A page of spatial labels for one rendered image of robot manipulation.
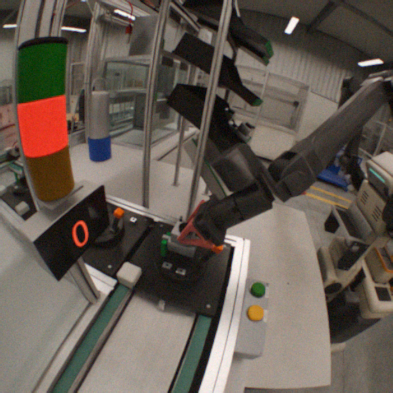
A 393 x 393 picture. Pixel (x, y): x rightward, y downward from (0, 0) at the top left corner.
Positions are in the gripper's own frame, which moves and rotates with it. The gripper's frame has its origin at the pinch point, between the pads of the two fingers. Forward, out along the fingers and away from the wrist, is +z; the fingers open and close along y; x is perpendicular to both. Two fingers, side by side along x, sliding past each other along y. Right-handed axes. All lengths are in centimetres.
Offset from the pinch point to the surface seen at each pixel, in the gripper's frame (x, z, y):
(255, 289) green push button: 22.5, -5.9, 2.1
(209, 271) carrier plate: 13.1, 2.6, 0.2
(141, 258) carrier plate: 0.1, 14.2, 3.3
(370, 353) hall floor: 216, -48, -3
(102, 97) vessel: -68, 34, -57
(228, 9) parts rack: -37, -37, -18
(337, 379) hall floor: 178, -14, 17
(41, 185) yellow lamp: -21.2, -8.0, 21.4
